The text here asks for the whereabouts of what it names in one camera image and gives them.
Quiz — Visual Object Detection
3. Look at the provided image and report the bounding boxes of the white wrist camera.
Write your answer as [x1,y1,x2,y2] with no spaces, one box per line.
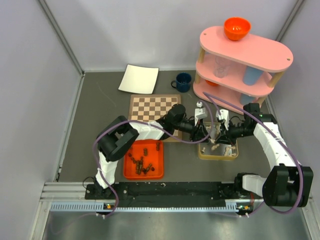
[194,101,208,126]
[216,109,230,130]

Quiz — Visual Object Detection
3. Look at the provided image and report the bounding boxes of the dark blue enamel mug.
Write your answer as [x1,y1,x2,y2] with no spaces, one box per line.
[171,72,192,93]

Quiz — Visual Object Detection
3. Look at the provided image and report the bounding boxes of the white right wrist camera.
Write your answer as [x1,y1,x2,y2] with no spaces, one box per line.
[216,109,230,130]

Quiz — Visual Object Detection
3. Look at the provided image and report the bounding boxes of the light blue plastic cup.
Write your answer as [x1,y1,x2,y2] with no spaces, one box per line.
[242,66,263,86]

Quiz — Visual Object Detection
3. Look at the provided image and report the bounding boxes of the white square plate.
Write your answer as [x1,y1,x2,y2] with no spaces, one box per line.
[118,64,159,95]

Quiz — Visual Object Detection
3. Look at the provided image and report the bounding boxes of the wooden chess board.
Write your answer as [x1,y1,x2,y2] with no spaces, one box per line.
[127,94,182,140]

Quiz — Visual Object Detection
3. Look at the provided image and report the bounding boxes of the clear plastic cup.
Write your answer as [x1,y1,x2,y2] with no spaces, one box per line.
[213,56,232,78]

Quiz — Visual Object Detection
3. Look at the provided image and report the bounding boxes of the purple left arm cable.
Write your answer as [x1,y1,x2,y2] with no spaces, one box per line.
[92,102,215,218]

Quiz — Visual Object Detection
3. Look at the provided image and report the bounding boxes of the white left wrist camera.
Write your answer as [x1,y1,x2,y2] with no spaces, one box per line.
[194,101,208,126]

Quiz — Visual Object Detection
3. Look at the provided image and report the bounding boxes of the orange plastic tray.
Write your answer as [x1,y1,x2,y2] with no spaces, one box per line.
[123,139,165,180]

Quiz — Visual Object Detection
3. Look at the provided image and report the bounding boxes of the dark rook chess piece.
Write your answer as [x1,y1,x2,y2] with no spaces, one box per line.
[143,148,148,157]

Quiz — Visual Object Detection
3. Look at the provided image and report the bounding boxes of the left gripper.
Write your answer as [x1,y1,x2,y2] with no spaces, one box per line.
[173,116,211,144]

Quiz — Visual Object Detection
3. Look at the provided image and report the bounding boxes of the pink three-tier shelf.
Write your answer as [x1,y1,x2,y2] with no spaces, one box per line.
[193,26,294,108]

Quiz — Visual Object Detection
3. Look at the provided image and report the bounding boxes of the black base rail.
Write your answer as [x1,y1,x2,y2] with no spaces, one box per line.
[85,181,262,208]

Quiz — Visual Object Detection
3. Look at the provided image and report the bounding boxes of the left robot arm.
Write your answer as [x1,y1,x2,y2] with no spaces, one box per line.
[92,103,214,199]

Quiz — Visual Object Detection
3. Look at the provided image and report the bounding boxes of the dark long chess piece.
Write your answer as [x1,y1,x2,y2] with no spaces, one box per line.
[135,161,141,175]

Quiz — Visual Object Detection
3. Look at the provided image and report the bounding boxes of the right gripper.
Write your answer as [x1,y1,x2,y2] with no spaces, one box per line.
[214,118,253,146]

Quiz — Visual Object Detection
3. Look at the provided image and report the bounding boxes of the orange plastic bowl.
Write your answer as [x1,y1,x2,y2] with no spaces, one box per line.
[223,17,251,41]

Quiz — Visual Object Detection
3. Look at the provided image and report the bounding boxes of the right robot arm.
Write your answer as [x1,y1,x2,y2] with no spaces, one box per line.
[215,103,314,208]

